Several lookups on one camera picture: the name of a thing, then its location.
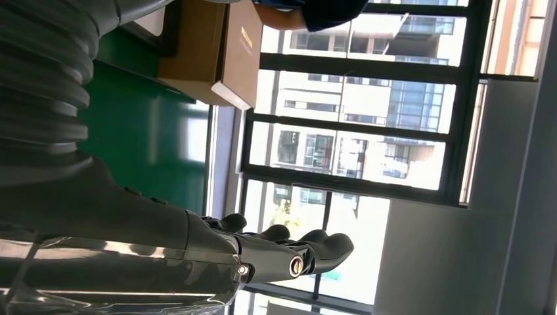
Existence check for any building outside window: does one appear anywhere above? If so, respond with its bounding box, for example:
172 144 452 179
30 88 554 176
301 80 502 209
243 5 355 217
243 0 549 305

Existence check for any aluminium conveyor frame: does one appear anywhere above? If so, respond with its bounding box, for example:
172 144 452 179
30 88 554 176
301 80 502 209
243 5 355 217
203 104 219 219

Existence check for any black window frame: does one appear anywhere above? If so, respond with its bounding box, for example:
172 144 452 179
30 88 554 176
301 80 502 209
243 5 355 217
239 0 541 315

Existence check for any green conveyor belt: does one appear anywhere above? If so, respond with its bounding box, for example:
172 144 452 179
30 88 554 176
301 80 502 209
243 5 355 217
78 28 210 216

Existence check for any person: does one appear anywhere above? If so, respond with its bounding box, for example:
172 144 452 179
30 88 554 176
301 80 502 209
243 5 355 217
252 0 370 33

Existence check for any brown cardboard box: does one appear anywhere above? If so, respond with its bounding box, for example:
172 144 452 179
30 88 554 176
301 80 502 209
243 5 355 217
157 0 264 110

